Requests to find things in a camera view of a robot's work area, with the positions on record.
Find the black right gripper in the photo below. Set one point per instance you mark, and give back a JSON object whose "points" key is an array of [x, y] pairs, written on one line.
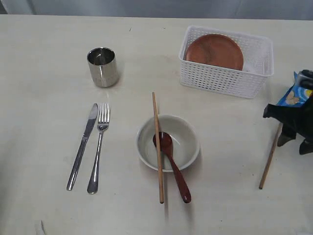
{"points": [[299, 119]]}

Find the white plastic perforated basket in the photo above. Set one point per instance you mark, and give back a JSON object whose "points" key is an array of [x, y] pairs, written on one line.
{"points": [[257, 67]]}

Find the stainless steel fork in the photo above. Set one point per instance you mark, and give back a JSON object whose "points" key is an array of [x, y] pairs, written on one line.
{"points": [[102, 126]]}

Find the brown wooden chopstick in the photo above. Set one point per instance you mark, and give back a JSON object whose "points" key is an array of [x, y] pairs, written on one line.
{"points": [[159, 161], [270, 156]]}

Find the stainless steel spoon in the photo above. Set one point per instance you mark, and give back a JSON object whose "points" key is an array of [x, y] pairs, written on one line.
{"points": [[166, 147]]}

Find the stainless steel table knife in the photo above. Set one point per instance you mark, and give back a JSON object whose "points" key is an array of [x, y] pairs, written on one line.
{"points": [[87, 132]]}

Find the stainless steel cup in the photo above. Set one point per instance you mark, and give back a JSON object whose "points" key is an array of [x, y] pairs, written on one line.
{"points": [[102, 66]]}

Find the blue Lays chips bag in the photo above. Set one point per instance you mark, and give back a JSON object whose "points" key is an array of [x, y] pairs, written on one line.
{"points": [[296, 96]]}

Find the brown round plate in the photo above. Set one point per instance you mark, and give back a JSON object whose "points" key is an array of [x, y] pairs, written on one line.
{"points": [[215, 50]]}

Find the white floral ceramic bowl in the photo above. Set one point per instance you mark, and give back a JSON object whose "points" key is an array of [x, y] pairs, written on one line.
{"points": [[186, 145]]}

